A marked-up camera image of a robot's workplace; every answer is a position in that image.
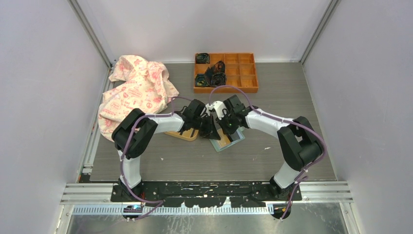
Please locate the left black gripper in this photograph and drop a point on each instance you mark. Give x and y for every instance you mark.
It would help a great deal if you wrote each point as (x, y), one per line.
(211, 132)

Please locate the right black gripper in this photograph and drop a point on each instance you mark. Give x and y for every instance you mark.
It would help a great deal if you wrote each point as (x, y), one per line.
(226, 130)

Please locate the light green card holder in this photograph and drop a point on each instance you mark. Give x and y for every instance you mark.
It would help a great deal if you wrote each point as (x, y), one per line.
(215, 142)

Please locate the yellow oval tray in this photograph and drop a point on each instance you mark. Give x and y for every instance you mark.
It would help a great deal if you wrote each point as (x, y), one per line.
(188, 135)

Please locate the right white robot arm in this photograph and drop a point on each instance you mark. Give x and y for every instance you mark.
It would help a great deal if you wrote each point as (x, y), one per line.
(300, 145)

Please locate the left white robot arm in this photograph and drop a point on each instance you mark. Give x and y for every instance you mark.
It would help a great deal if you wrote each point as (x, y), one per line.
(133, 134)

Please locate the dark rolled sock bottom-middle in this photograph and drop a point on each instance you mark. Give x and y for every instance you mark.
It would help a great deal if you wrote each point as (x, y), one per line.
(218, 79)

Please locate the dark rolled sock bottom-left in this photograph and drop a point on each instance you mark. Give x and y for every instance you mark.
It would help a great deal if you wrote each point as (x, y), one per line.
(201, 81)

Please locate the dark rolled sock middle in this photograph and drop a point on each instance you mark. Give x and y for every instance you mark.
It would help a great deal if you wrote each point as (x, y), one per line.
(218, 67)

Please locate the dark rolled sock top-left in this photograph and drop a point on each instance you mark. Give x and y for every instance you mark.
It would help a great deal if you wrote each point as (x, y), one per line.
(202, 58)

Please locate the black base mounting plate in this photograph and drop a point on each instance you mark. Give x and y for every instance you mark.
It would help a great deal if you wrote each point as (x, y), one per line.
(204, 194)

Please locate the pink patterned cloth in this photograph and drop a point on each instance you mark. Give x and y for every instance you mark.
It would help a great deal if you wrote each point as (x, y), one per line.
(144, 85)

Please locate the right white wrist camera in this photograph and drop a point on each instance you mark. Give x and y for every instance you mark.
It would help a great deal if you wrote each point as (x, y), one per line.
(217, 107)

